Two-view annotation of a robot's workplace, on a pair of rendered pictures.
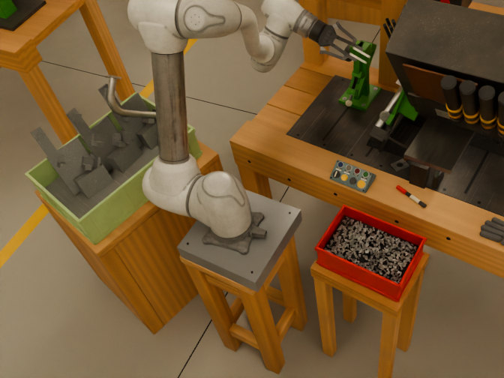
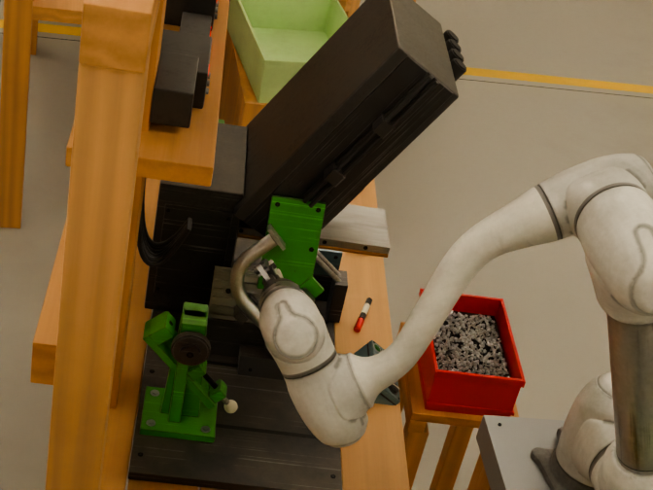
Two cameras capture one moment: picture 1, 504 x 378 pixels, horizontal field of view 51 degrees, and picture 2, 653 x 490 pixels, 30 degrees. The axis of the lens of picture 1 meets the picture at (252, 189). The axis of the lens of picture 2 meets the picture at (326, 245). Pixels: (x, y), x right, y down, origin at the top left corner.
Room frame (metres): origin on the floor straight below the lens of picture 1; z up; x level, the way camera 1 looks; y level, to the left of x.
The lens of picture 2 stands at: (3.06, 0.71, 2.62)
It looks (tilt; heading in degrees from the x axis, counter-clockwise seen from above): 33 degrees down; 216
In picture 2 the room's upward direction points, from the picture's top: 13 degrees clockwise
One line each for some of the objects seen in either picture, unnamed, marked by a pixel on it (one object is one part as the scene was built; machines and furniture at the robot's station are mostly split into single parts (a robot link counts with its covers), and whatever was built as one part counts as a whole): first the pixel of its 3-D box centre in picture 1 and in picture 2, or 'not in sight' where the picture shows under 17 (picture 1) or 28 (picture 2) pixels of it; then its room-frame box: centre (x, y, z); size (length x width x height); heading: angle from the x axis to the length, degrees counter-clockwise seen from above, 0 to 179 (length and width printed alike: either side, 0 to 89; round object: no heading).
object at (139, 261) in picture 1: (151, 223); not in sight; (1.69, 0.53, 0.39); 0.68 x 0.52 x 0.79; 125
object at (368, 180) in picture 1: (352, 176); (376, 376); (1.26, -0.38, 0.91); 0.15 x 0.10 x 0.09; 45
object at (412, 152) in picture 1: (450, 127); (302, 222); (1.20, -0.71, 1.11); 0.39 x 0.16 x 0.03; 135
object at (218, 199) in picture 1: (221, 200); (610, 426); (1.15, 0.11, 1.08); 0.18 x 0.16 x 0.22; 55
